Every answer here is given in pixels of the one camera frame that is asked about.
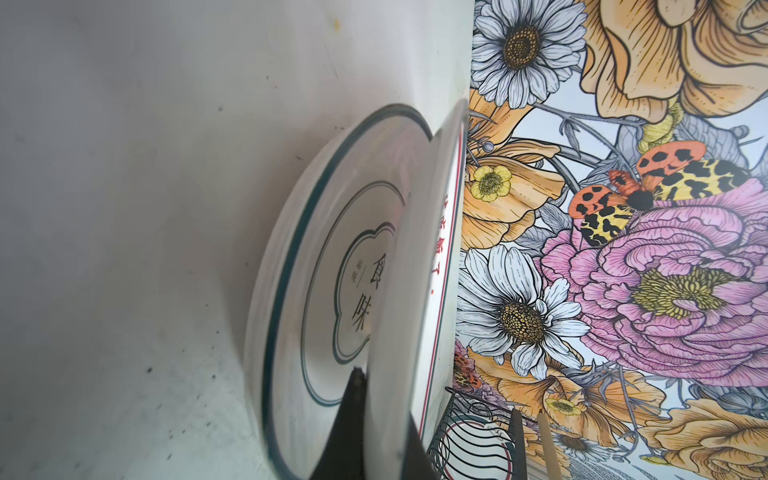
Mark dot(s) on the black wire dish rack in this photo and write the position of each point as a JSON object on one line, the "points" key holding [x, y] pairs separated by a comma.
{"points": [[466, 406]]}

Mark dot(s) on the far wooden rack handle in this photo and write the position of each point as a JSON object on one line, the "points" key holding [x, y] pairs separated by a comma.
{"points": [[549, 451]]}

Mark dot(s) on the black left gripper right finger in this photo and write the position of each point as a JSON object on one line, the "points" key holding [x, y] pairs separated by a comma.
{"points": [[416, 463]]}

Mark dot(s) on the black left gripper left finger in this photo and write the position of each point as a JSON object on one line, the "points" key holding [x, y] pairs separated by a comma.
{"points": [[342, 457]]}

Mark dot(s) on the sunburst pattern white plate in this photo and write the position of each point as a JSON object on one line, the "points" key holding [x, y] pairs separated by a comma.
{"points": [[393, 361]]}

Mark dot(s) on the large white green-lined plate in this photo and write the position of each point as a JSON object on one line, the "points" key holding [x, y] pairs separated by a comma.
{"points": [[324, 267]]}

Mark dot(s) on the rearmost green red rimmed plate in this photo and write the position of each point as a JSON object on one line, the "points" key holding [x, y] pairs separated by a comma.
{"points": [[471, 449]]}

